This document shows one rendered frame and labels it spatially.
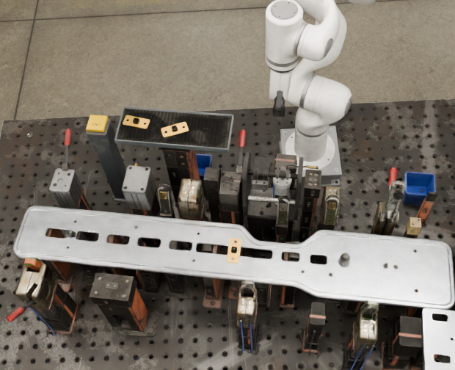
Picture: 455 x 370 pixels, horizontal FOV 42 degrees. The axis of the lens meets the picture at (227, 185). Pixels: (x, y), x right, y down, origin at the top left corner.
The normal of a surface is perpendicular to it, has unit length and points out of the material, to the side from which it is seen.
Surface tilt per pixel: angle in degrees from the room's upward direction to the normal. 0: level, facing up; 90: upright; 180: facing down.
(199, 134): 0
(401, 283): 0
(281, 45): 90
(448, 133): 0
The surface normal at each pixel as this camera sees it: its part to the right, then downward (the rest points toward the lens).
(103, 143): -0.13, 0.85
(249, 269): -0.04, -0.51
